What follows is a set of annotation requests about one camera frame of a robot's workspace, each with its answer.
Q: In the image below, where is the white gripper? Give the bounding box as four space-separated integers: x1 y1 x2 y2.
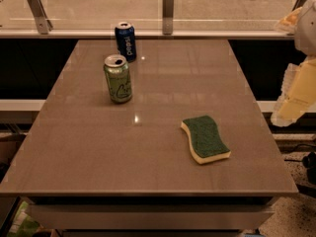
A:
271 0 316 127

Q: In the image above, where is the green soda can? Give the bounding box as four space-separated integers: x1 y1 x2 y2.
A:
104 54 132 104

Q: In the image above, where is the blue Pepsi can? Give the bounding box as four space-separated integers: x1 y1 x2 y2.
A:
115 22 136 62

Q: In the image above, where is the green and yellow sponge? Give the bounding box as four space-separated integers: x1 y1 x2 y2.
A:
181 116 231 165

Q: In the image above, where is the glass railing panel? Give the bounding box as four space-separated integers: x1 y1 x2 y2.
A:
0 0 296 31

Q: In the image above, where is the white table drawer front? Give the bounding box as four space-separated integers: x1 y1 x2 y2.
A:
28 204 274 230

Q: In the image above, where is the green and white floor item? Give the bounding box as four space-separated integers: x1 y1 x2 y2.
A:
6 201 40 237

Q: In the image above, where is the black cable on floor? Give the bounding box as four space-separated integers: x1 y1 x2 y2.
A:
283 143 316 198

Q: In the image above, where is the middle metal railing bracket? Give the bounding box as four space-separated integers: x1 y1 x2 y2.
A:
162 0 174 35

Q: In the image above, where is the left metal railing bracket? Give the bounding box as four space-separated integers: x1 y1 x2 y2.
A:
27 0 53 35

